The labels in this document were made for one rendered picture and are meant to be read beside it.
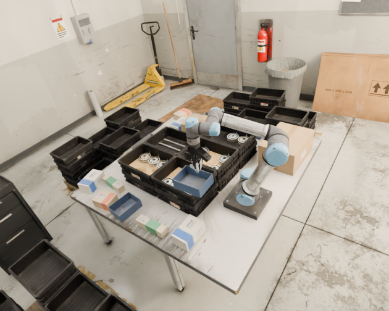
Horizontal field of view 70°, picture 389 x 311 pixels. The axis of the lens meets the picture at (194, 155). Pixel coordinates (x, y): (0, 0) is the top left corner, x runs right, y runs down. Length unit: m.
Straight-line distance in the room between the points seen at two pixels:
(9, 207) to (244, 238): 1.97
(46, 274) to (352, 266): 2.38
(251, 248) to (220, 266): 0.23
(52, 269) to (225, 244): 1.31
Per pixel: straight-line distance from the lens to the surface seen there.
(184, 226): 1.87
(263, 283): 2.53
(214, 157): 2.29
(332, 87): 4.53
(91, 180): 2.50
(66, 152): 3.66
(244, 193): 1.78
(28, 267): 2.58
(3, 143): 4.90
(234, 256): 1.82
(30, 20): 4.93
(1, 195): 2.76
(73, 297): 2.37
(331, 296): 2.56
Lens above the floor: 2.23
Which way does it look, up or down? 37 degrees down
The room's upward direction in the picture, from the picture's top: 10 degrees counter-clockwise
